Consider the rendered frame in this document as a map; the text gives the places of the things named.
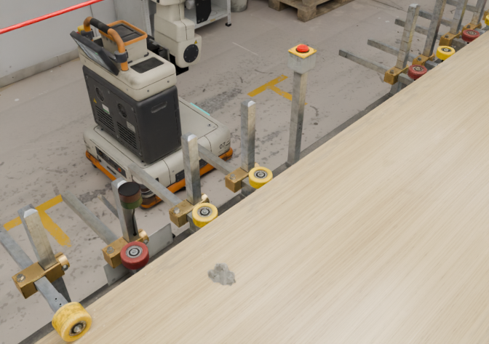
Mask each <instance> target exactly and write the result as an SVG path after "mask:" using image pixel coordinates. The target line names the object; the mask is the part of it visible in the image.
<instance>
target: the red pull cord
mask: <svg viewBox="0 0 489 344"><path fill-rule="evenodd" d="M99 1H103V0H89V1H86V2H83V3H80V4H77V5H74V6H72V7H68V8H65V9H61V10H58V11H56V12H52V13H49V14H47V15H43V16H41V17H37V18H34V19H31V20H27V21H25V22H22V23H18V24H16V25H12V26H10V27H7V28H2V29H0V34H3V33H6V32H9V31H13V30H15V29H18V28H22V27H24V26H27V25H30V24H33V23H37V22H40V21H42V20H46V19H49V18H51V17H55V16H58V15H61V14H64V13H67V12H70V11H73V10H75V9H79V8H82V7H85V6H88V5H91V4H94V3H97V2H99Z"/></svg>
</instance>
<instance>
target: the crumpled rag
mask: <svg viewBox="0 0 489 344"><path fill-rule="evenodd" d="M207 273H208V277H209V278H210V279H211V280H212V281H213V283H216V282H218V283H220V284H222V285H224V286H225V285H229V286H231V285H232V284H233V283H236V281H235V273H234V272H233V271H230V270H229V269H228V265H227V264H226V263H216V264H215V267H214V269H213V270H212V269H210V270H208V271H207Z"/></svg>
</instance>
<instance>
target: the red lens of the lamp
mask: <svg viewBox="0 0 489 344"><path fill-rule="evenodd" d="M137 184H138V183H137ZM138 186H140V185H139V184H138ZM119 188H120V186H119ZM119 188H118V193H119V198H120V200H121V201H123V202H125V203H132V202H134V201H137V200H138V199H139V198H140V197H141V189H140V187H139V189H140V190H139V191H138V192H137V193H136V194H135V195H132V196H123V195H121V194H120V192H119Z"/></svg>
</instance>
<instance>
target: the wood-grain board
mask: <svg viewBox="0 0 489 344"><path fill-rule="evenodd" d="M216 263H226V264H227V265H228V269H229V270H230V271H233V272H234V273H235V281H236V283H233V284H232V285H231V286H229V285H225V286H224V285H222V284H220V283H218V282H216V283H213V281H212V280H211V279H210V278H209V277H208V273H207V271H208V270H210V269H212V270H213V269H214V267H215V264H216ZM85 310H86V311H87V312H88V314H89V315H90V316H91V317H92V324H91V326H90V328H89V329H88V331H87V332H86V333H85V334H84V335H83V336H82V337H80V338H79V339H77V340H75V341H71V342H66V341H64V340H63V339H62V337H61V336H60V335H59V334H58V333H57V331H56V330H53V331H52V332H50V333H49V334H48V335H46V336H45V337H43V338H42V339H40V340H39V341H37V342H36V343H34V344H489V30H488V31H486V32H485V33H484V34H482V35H481V36H479V37H478V38H476V39H475V40H474V41H472V42H471V43H469V44H467V45H466V46H465V47H463V48H462V49H460V50H459V51H457V52H456V53H455V54H453V55H451V56H450V57H449V58H448V59H446V60H444V61H443V62H441V63H440V64H439V65H437V66H436V67H434V68H433V69H431V70H430V71H429V72H427V73H425V74H424V75H423V76H421V77H420V78H419V79H417V80H415V81H414V82H413V83H411V84H410V85H408V86H407V87H406V88H404V89H402V90H401V91H400V92H398V93H397V94H395V95H394V96H392V97H390V98H389V99H388V100H387V101H385V102H384V103H382V104H380V105H379V106H378V107H377V108H375V109H373V110H372V111H371V112H369V113H368V114H366V115H365V116H363V117H362V118H361V119H359V120H358V121H356V122H354V123H353V124H352V125H350V126H349V127H347V128H346V129H345V130H343V131H342V132H340V133H339V134H337V135H336V136H335V137H333V138H331V139H330V140H328V141H327V142H326V143H324V144H323V145H321V146H320V147H318V148H317V149H316V150H314V151H312V152H311V153H310V154H309V155H307V156H305V157H304V158H302V159H301V160H300V161H298V162H297V163H295V164H294V165H292V166H291V167H289V168H288V169H286V170H285V171H284V172H282V173H281V174H279V175H278V176H276V177H275V178H274V179H272V180H270V181H269V182H268V183H267V184H265V185H263V186H262V187H260V188H259V189H258V190H256V191H255V192H253V193H251V194H250V195H249V196H248V197H246V198H245V199H243V200H241V201H240V202H239V203H238V204H236V205H234V206H233V207H232V208H230V209H228V210H227V211H226V212H224V213H223V214H222V215H220V216H218V217H217V218H215V219H214V220H213V221H211V222H210V223H208V224H207V225H206V226H204V227H203V228H201V229H199V230H198V231H197V232H196V233H194V234H192V235H191V236H189V237H188V238H187V239H185V240H184V241H182V242H181V243H179V244H178V245H177V246H175V247H173V248H172V249H171V250H169V251H168V252H166V253H165V254H163V255H162V256H161V257H159V258H157V259H156V260H155V261H153V262H152V263H150V264H149V265H147V266H146V267H145V268H143V269H142V270H140V271H138V272H137V273H136V274H135V275H133V276H131V277H130V278H128V279H127V280H126V281H124V282H123V283H121V284H120V285H119V286H117V287H116V288H114V289H112V290H111V291H110V292H108V293H107V294H106V295H104V296H102V297H101V298H100V299H98V300H97V301H95V302H94V303H93V304H91V305H89V306H88V307H86V308H85Z"/></svg>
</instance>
